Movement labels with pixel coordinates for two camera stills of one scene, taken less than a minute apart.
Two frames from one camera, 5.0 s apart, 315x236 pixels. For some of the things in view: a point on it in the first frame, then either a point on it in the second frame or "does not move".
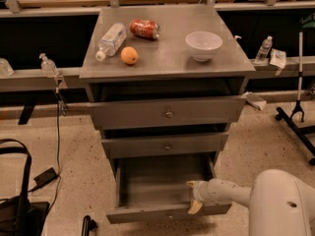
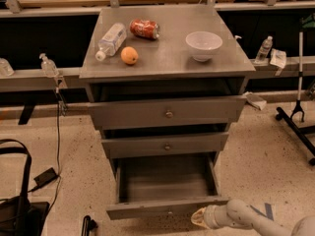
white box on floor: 255,100 does not move
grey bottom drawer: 157,187 does not move
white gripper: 201,192 → 211,213
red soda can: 145,28 does not move
